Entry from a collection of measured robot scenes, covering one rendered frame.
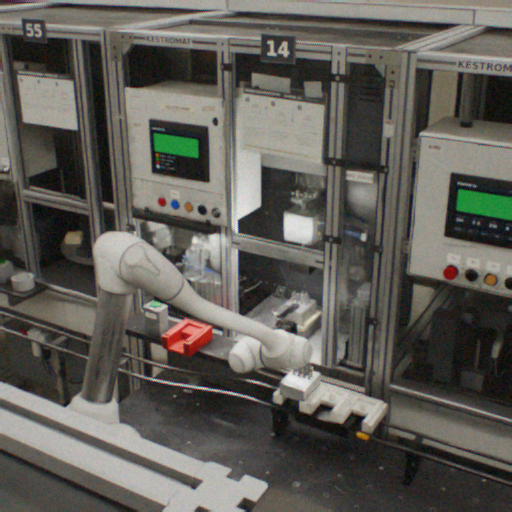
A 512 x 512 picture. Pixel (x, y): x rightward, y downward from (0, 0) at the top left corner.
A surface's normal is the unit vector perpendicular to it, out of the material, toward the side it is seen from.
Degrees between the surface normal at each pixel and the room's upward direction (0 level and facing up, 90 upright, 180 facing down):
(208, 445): 0
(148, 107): 90
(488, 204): 90
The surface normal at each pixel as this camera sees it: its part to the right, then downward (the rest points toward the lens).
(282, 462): 0.00, -0.91
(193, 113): -0.50, 0.36
